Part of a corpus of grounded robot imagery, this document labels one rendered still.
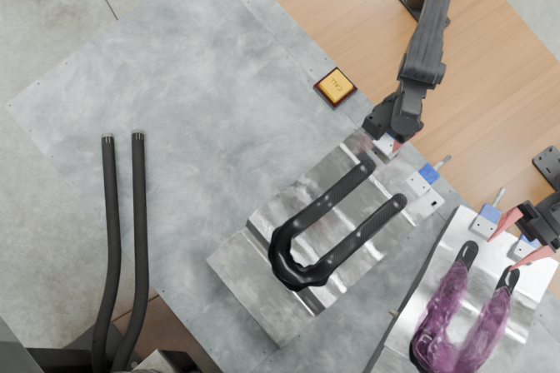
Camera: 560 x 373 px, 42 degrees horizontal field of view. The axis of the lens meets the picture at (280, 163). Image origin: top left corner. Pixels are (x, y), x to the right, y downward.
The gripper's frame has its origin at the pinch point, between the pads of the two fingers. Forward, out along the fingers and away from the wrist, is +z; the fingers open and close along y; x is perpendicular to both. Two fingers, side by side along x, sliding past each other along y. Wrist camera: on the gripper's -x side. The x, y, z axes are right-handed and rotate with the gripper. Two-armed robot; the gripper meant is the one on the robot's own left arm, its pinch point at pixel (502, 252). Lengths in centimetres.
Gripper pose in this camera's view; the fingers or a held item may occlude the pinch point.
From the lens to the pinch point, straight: 140.4
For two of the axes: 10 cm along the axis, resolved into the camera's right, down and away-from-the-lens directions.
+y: 5.8, 7.9, -1.9
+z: -8.1, 5.6, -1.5
